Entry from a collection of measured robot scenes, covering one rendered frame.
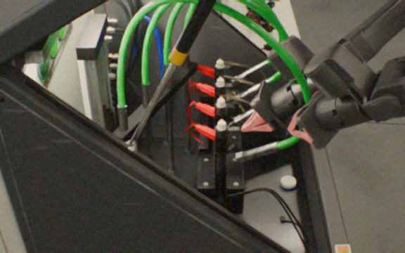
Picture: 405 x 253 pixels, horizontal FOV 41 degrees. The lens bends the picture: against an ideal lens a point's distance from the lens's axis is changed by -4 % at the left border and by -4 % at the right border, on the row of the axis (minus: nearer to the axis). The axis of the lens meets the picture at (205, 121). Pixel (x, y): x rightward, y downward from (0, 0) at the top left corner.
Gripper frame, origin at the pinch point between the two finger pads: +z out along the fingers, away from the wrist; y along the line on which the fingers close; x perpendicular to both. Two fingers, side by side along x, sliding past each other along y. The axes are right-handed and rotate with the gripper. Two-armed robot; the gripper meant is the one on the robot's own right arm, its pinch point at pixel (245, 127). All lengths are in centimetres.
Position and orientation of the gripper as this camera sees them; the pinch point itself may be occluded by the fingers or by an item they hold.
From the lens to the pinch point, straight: 114.8
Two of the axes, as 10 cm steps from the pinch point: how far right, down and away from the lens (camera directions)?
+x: -2.6, 5.9, -7.6
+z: -6.8, 4.5, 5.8
